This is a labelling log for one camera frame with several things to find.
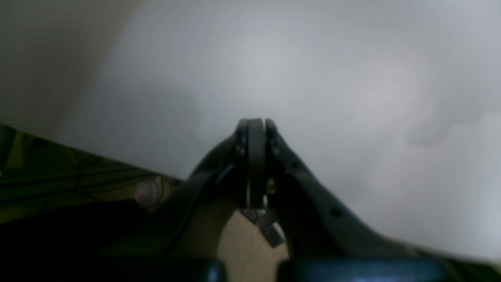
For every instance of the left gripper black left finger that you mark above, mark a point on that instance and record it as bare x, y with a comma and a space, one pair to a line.
179, 241

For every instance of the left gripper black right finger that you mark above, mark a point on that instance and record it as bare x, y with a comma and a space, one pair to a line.
326, 241

